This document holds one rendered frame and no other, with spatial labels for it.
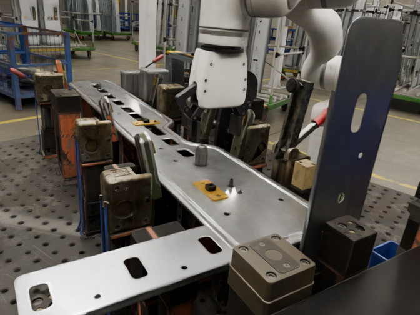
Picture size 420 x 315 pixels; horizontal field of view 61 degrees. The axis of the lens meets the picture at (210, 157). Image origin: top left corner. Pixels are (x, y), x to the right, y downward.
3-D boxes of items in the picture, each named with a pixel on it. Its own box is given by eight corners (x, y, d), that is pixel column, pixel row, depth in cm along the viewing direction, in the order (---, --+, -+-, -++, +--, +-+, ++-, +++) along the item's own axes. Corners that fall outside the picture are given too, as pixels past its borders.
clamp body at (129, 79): (117, 142, 177) (115, 69, 163) (139, 140, 183) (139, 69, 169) (124, 149, 170) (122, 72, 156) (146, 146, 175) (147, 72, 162)
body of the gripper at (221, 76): (234, 40, 67) (229, 99, 71) (186, 39, 61) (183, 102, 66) (259, 45, 61) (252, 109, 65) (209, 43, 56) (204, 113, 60)
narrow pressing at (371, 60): (294, 272, 51) (346, 14, 38) (347, 250, 56) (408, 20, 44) (297, 274, 50) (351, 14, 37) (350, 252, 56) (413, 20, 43)
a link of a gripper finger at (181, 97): (213, 75, 63) (212, 106, 65) (174, 79, 59) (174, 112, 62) (217, 77, 62) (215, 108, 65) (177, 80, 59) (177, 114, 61)
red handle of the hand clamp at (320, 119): (275, 145, 80) (323, 104, 83) (277, 152, 81) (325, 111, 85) (287, 152, 77) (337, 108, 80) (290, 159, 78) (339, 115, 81)
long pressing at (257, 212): (60, 83, 160) (60, 80, 159) (110, 82, 171) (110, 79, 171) (241, 265, 53) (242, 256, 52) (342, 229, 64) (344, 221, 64)
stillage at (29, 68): (-23, 92, 519) (-35, 23, 483) (32, 87, 579) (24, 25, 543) (17, 110, 453) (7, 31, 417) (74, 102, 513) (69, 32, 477)
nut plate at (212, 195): (192, 183, 74) (192, 178, 74) (207, 180, 76) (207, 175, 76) (213, 201, 68) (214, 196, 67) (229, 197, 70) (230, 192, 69)
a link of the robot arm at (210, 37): (232, 28, 66) (230, 45, 67) (190, 25, 61) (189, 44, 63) (260, 32, 59) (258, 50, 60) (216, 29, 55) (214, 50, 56)
